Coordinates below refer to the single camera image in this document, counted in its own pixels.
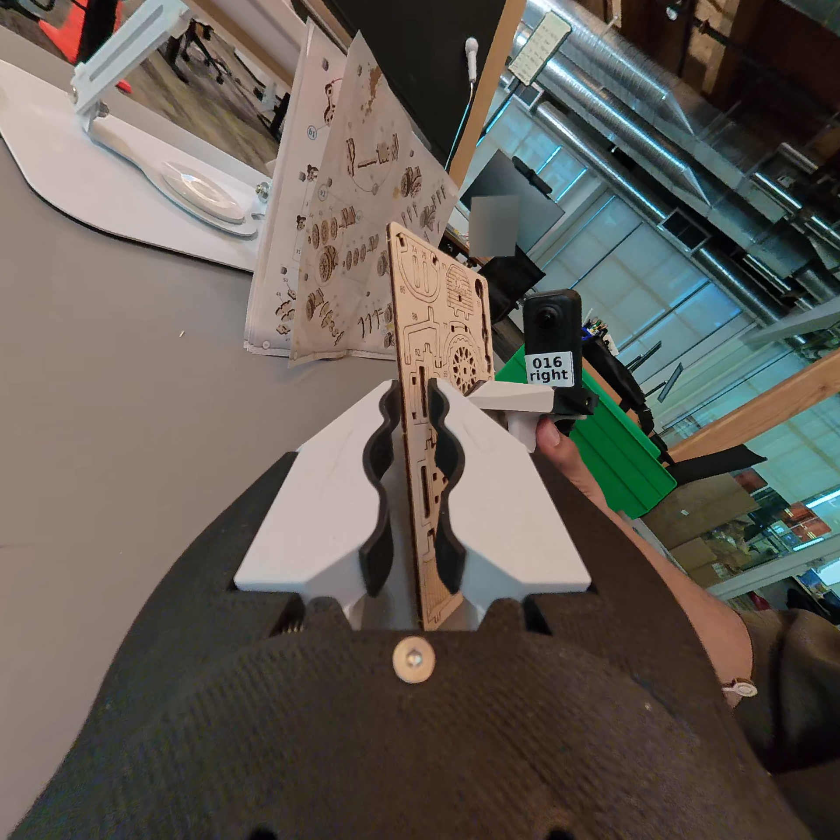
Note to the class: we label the silver ventilation duct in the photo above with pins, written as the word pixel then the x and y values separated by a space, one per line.
pixel 630 118

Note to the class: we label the dark computer monitor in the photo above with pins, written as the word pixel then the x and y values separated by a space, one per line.
pixel 518 203

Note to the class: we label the white magnifier lamp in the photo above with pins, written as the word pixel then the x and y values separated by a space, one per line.
pixel 197 190

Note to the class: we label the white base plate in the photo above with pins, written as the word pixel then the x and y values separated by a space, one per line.
pixel 65 170

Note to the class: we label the wooden puzzle sheet with wheels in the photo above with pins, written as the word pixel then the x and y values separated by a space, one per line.
pixel 420 315

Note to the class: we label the white hanging sign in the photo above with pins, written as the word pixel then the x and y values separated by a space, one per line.
pixel 539 47

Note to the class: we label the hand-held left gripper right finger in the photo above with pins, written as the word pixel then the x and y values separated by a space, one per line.
pixel 518 518

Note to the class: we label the wooden beam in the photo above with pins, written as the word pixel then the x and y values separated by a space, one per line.
pixel 754 407

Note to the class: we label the white instruction sheet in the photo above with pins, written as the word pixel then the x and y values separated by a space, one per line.
pixel 289 197

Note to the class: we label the stained instruction sheet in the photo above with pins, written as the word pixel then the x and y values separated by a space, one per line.
pixel 367 197

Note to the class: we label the person's right hand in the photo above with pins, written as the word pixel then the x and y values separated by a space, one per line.
pixel 568 459

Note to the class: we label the black board with wooden frame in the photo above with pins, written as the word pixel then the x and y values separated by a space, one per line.
pixel 420 65

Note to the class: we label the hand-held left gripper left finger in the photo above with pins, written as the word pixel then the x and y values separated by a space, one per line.
pixel 308 518

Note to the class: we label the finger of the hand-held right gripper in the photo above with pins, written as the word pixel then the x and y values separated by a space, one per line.
pixel 518 397

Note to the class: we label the person's right forearm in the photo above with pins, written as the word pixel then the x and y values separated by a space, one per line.
pixel 682 590

